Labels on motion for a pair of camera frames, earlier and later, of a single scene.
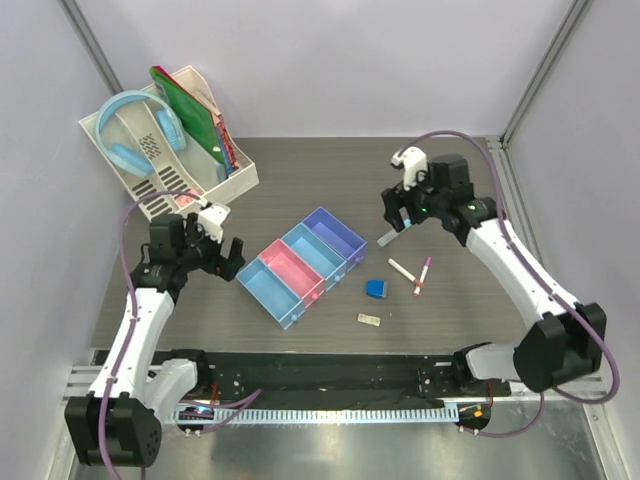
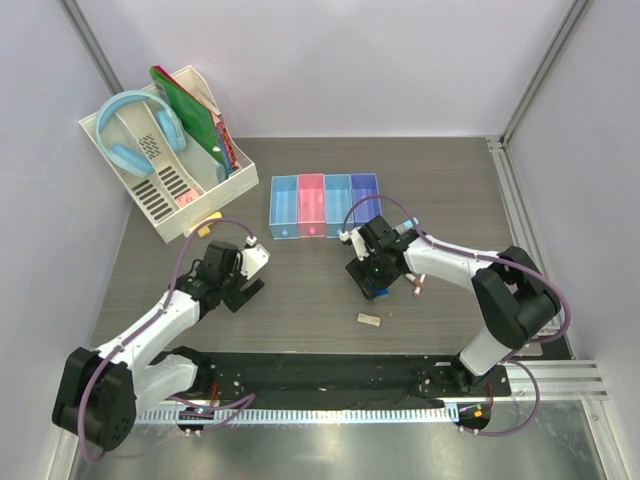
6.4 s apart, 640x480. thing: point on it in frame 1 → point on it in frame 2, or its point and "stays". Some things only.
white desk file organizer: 168,146 stays
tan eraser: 368,319 stays
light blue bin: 285,306 → 284,207
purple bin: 340,238 → 363,185
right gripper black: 393,201 → 359,276
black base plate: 348,379 stays
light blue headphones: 130,158 stays
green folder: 197,118 stays
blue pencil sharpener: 376,289 stays
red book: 227,144 stays
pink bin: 293,270 → 311,206
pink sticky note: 182,201 stays
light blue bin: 314,252 → 338,200
